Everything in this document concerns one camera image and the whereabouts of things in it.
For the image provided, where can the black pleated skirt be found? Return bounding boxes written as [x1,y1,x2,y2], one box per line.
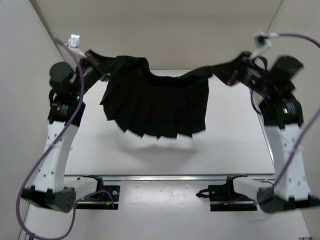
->
[99,55,218,141]

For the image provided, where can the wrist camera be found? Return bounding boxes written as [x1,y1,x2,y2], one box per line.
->
[49,61,77,96]
[265,55,304,93]

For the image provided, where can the aluminium front rail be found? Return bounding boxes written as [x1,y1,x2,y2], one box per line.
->
[64,174,275,182]

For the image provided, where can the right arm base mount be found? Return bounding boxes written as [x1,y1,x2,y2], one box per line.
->
[195,183,258,212]

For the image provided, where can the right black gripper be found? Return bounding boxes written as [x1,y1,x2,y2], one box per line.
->
[205,50,270,94]

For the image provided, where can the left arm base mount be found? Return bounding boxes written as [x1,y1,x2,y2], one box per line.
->
[76,181,121,211]

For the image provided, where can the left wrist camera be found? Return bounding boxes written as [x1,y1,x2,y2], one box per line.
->
[49,61,77,96]

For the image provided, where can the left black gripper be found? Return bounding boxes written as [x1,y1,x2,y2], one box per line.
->
[78,43,132,90]

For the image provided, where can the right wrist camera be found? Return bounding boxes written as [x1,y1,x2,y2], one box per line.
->
[265,55,304,93]

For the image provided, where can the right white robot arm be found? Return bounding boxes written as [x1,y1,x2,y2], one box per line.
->
[212,51,320,214]

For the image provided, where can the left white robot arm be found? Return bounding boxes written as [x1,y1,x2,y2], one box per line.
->
[21,50,126,213]

